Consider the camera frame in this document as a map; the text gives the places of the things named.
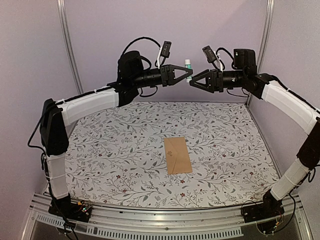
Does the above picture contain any green white glue stick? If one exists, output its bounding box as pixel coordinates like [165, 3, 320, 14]
[184, 59, 193, 83]

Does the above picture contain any aluminium front rail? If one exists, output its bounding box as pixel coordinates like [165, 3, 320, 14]
[21, 194, 316, 240]

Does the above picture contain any right aluminium frame post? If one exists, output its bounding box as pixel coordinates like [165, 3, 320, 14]
[244, 0, 275, 106]

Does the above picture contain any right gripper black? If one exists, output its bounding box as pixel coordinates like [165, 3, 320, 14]
[189, 69, 246, 93]

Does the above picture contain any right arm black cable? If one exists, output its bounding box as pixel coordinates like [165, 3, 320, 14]
[216, 47, 235, 61]

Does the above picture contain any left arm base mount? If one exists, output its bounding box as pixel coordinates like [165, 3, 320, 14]
[48, 201, 92, 223]

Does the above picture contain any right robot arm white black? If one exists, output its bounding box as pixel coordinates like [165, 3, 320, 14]
[189, 46, 320, 218]

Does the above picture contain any brown kraft envelope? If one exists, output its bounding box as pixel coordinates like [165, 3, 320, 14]
[164, 137, 193, 175]

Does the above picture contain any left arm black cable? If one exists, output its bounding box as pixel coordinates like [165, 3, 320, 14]
[121, 36, 162, 56]

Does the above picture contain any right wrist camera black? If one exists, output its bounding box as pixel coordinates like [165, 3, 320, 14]
[202, 45, 217, 64]

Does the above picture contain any left aluminium frame post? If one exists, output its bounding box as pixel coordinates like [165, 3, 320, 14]
[56, 0, 84, 95]

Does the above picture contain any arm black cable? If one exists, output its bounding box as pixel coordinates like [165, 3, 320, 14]
[121, 36, 162, 56]
[216, 47, 235, 61]

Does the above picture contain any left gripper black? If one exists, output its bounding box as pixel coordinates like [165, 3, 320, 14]
[132, 63, 194, 89]

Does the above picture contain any aluminium frame post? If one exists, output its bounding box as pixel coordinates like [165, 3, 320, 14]
[244, 0, 275, 106]
[56, 0, 84, 95]

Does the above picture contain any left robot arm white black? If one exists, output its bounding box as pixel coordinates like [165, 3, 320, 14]
[39, 50, 193, 217]

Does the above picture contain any floral patterned table mat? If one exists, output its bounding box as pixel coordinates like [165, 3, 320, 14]
[65, 102, 279, 208]

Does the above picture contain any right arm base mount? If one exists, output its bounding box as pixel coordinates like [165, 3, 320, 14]
[240, 203, 285, 223]

